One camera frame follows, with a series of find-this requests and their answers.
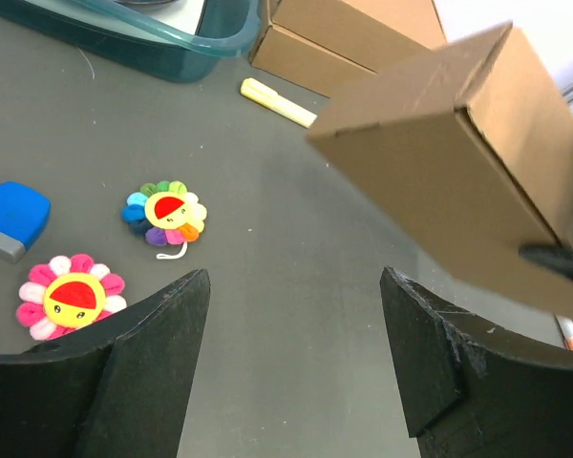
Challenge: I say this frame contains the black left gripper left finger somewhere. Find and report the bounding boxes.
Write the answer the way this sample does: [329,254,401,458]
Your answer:
[0,269,210,457]

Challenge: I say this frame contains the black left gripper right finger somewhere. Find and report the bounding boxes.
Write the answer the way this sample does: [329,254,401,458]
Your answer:
[380,267,573,457]

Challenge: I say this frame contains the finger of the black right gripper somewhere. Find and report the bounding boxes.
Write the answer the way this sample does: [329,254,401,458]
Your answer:
[519,244,573,280]

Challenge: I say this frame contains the brown cardboard box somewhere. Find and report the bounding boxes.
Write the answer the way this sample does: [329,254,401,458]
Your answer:
[308,23,573,319]

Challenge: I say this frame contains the upper folded cardboard box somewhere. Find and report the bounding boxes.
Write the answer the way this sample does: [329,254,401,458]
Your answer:
[269,0,447,71]

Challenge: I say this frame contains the folded cardboard box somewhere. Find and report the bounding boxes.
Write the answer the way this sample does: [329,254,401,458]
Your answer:
[269,0,447,71]
[249,25,373,97]

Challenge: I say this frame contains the lower folded cardboard box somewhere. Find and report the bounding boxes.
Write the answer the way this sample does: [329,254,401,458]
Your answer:
[249,25,373,97]

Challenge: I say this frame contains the orange grey marker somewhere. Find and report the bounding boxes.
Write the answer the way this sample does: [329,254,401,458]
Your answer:
[555,316,573,351]

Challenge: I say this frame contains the pink flower toy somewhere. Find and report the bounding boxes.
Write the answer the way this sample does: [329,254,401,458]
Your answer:
[15,254,127,342]

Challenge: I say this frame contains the rainbow flower toy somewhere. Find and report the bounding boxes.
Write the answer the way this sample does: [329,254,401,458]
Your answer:
[121,180,207,260]

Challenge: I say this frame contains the blue eraser block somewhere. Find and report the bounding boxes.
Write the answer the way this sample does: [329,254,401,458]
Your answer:
[0,181,52,263]

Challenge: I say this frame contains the yellow glue stick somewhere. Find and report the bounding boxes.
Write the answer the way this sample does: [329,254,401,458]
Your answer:
[240,78,317,129]

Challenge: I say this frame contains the teal plastic bin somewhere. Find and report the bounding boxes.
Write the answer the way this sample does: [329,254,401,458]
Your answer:
[0,1,261,83]

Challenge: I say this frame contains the white paper sheet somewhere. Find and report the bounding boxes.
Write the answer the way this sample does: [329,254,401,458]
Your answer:
[133,0,206,34]

